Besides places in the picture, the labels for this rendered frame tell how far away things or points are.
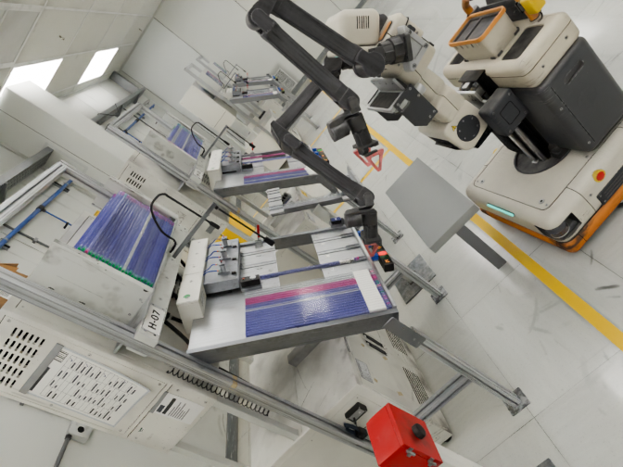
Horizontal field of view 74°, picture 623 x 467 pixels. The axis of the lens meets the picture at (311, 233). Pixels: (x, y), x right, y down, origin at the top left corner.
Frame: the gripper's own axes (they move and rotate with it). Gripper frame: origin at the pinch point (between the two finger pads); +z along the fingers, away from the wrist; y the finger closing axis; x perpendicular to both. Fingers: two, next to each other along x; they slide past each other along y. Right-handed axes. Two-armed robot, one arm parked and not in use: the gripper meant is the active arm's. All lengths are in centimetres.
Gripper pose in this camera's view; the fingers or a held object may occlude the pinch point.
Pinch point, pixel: (372, 254)
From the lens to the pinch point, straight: 173.4
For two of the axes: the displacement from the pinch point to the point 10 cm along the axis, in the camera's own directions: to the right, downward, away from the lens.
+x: 9.9, -1.5, 0.6
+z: 1.1, 8.9, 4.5
